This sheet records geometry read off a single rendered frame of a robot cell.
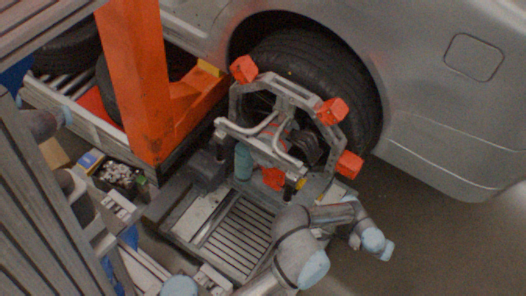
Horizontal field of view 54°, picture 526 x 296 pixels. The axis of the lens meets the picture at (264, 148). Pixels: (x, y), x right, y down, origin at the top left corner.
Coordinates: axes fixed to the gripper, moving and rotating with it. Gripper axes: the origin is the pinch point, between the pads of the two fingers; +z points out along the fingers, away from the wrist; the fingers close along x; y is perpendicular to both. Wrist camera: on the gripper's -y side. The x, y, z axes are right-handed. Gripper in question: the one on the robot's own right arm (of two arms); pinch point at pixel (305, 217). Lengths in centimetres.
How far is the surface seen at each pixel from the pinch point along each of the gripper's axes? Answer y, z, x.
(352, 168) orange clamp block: -4.4, -8.1, -26.1
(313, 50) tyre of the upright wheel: 22, 19, -59
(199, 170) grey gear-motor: -30, 70, -5
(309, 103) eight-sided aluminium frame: 21.4, 10.6, -37.8
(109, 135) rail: -20, 123, -2
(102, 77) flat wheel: -11, 138, -28
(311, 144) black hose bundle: 15.8, 5.2, -24.5
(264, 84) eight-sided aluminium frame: 24, 30, -39
